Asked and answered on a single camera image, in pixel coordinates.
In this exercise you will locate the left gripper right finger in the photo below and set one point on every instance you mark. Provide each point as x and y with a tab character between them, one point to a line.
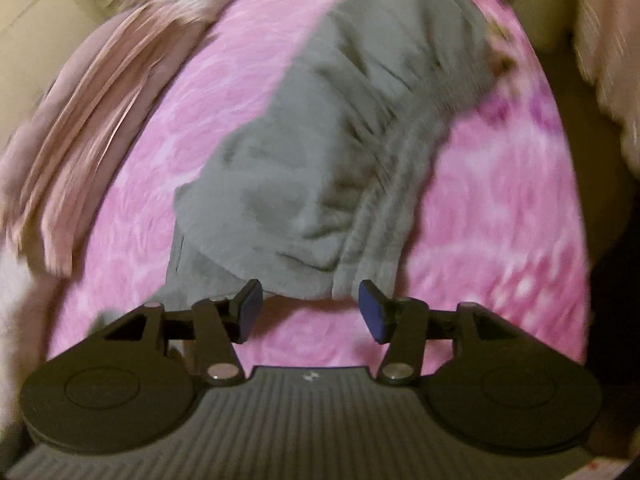
406	325

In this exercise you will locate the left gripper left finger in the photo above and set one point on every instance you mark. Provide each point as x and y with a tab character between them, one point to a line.
214	326

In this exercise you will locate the grey sweatshirt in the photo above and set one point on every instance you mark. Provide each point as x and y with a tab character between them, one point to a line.
317	194

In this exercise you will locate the pink rose blanket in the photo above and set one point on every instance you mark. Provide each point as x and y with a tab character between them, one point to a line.
499	224

